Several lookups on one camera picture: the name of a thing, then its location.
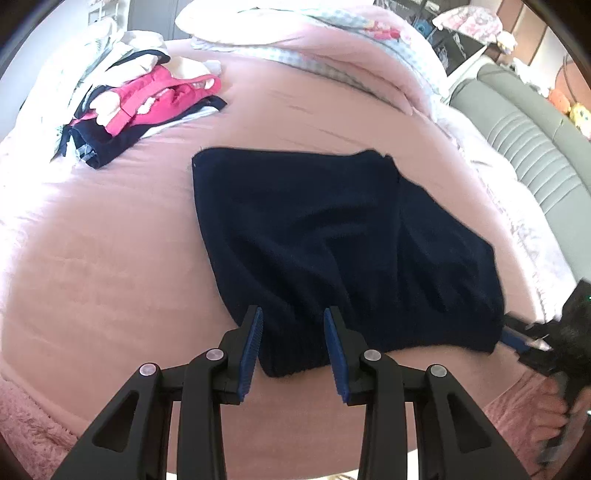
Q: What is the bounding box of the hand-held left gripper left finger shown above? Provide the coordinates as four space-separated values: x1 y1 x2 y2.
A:
51 305 265 480

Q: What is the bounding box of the white textured pillow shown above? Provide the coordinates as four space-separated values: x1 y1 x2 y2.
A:
480 161 574 325

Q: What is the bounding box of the magenta garment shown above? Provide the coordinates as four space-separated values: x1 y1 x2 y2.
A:
87 65 223 137

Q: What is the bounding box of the silver white jacket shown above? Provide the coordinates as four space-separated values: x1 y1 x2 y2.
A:
27 17 122 158

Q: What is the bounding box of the orange plush toy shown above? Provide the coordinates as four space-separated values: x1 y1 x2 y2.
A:
548 89 572 114

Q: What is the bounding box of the navy blue garment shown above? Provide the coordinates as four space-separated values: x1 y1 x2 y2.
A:
191 146 505 378

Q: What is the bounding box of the yellow sponge plush toy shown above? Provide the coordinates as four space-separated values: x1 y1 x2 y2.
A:
569 102 591 139

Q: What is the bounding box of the pink printed umbrella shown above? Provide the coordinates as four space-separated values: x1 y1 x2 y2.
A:
433 6 502 41

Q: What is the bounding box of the dark navy folded garment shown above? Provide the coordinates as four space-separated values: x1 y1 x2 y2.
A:
69 96 228 169

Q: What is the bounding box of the pink bed sheet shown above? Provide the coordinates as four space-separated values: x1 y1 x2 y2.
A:
0 32 574 477

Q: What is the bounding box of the grey-green padded headboard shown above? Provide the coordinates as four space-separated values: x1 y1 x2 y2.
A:
449 61 591 261

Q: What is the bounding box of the white garment with navy trim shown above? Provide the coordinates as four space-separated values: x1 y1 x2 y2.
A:
108 30 223 88

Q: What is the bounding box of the folded pink checked quilt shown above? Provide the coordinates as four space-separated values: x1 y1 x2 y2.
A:
174 0 452 123

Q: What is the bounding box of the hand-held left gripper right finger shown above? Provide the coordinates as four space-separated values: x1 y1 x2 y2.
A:
323 306 533 480

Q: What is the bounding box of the person's right hand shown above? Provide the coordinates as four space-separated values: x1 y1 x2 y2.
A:
530 388 570 433

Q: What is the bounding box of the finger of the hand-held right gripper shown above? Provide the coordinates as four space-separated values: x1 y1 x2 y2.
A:
501 329 556 371
504 314 563 337

